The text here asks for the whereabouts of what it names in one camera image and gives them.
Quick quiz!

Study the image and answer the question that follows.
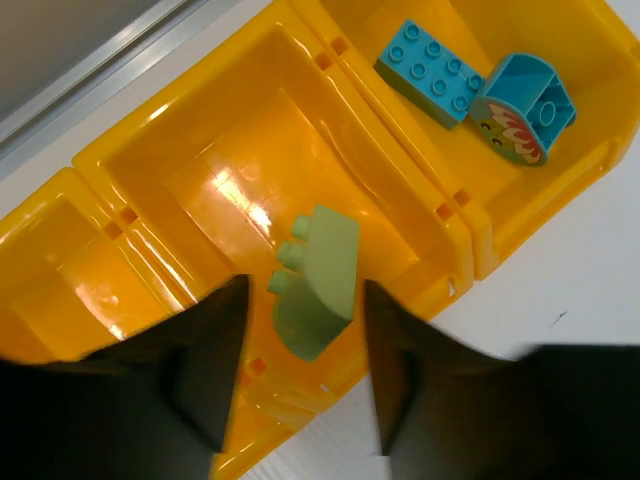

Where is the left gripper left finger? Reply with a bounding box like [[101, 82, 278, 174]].
[[1, 274, 250, 479]]

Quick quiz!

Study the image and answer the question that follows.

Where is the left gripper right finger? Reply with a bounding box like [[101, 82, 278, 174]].
[[363, 280, 639, 479]]

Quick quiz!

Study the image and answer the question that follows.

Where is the light green curved lego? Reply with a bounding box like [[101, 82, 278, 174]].
[[267, 205, 360, 362]]

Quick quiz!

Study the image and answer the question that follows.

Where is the blue round lego brick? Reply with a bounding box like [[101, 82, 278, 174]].
[[469, 53, 577, 167]]

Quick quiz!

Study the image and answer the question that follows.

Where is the aluminium rail frame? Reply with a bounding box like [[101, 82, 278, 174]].
[[1, 1, 202, 156]]

